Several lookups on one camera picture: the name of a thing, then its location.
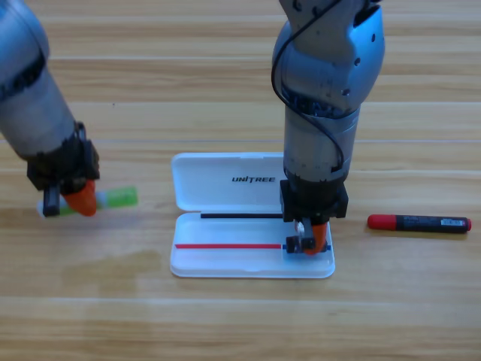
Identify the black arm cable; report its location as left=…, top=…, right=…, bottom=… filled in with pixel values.
left=271, top=0, right=346, bottom=174

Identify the black marker with red cap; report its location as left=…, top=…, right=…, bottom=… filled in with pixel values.
left=367, top=214, right=472, bottom=235

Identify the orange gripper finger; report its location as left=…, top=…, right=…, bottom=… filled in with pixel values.
left=303, top=222, right=328, bottom=256
left=62, top=179, right=98, bottom=217

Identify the green capped glue stick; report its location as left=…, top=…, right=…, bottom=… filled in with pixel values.
left=36, top=186, right=139, bottom=218

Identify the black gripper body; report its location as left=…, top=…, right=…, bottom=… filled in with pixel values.
left=280, top=176, right=349, bottom=239
left=26, top=122, right=101, bottom=218

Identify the white Unitree pencil case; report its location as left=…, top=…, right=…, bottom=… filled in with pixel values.
left=169, top=152, right=336, bottom=280

